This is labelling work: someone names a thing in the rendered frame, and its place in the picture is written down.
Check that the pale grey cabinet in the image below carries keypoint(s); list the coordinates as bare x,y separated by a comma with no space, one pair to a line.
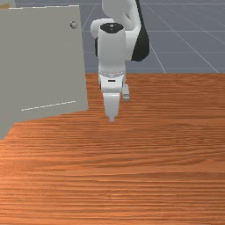
41,64

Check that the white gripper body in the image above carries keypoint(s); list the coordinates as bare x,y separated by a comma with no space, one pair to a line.
111,99

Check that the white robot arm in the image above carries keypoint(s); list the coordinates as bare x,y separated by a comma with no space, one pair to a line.
111,49

